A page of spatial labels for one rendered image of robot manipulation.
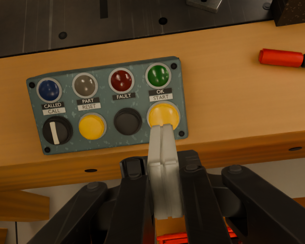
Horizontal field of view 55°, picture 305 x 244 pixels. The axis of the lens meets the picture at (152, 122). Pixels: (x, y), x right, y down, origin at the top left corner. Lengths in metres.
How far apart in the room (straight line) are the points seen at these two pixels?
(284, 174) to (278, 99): 0.95
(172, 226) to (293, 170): 0.94
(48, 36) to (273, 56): 0.27
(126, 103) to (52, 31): 0.16
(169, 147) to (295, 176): 1.14
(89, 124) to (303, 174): 1.10
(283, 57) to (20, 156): 0.30
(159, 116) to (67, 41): 0.17
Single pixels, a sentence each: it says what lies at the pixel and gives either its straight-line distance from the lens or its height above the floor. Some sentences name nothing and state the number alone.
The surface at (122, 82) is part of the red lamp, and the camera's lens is 0.28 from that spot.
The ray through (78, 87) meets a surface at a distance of 0.29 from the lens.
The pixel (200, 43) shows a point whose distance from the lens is 0.36.
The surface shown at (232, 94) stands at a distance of 0.33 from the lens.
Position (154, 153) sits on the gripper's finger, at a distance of 0.15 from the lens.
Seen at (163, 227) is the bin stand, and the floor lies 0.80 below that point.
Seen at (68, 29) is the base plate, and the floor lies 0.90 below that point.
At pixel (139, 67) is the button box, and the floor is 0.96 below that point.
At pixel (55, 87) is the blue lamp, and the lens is 0.29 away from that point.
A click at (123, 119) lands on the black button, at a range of 0.28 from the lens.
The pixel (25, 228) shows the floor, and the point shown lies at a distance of 1.35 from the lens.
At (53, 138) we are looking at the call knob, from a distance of 0.30.
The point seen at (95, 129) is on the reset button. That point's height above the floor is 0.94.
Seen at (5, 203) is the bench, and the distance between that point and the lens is 1.03.
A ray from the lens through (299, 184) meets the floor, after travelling 1.29.
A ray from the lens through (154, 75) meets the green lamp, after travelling 0.27.
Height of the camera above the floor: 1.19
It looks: 69 degrees down
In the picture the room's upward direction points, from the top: 16 degrees counter-clockwise
